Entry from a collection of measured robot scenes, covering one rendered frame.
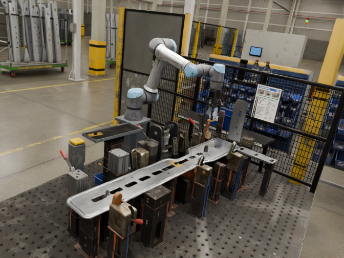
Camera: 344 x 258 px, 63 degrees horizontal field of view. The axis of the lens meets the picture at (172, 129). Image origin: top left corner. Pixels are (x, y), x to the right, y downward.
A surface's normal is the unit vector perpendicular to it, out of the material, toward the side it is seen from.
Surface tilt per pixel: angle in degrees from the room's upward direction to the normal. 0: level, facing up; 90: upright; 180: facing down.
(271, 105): 90
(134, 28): 90
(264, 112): 90
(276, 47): 90
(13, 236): 0
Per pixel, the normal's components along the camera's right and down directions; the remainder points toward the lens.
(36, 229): 0.12, -0.93
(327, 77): -0.63, 0.19
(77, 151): 0.76, 0.31
